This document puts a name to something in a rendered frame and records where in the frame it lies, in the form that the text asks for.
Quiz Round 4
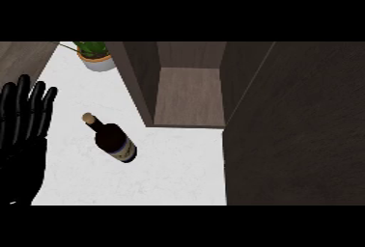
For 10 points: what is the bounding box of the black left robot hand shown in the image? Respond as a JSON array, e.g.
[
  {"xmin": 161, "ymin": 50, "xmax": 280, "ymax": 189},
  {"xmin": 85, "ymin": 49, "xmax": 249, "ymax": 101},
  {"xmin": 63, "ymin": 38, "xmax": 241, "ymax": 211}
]
[{"xmin": 0, "ymin": 73, "xmax": 59, "ymax": 206}]

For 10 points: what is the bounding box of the dark wine bottle with cork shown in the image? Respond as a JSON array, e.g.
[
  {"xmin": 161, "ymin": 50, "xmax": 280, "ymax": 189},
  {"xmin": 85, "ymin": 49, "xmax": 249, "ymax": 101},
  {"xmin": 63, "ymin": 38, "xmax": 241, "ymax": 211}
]
[{"xmin": 80, "ymin": 112, "xmax": 139, "ymax": 164}]

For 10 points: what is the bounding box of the brown wooden cabinet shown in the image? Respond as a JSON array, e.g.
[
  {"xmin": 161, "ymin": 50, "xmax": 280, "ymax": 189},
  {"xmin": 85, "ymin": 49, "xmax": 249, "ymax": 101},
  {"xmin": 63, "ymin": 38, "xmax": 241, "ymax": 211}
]
[{"xmin": 102, "ymin": 41, "xmax": 276, "ymax": 130}]

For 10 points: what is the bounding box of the dark brown cabinet door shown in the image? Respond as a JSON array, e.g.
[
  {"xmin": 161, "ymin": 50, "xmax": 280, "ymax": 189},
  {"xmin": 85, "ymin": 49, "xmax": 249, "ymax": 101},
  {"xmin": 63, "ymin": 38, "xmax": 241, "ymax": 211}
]
[{"xmin": 221, "ymin": 41, "xmax": 365, "ymax": 206}]

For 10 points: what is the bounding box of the green potted plant white pot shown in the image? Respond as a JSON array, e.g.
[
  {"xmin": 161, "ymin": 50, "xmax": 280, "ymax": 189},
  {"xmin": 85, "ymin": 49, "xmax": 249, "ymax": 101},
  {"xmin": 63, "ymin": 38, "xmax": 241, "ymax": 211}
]
[{"xmin": 59, "ymin": 41, "xmax": 116, "ymax": 72}]

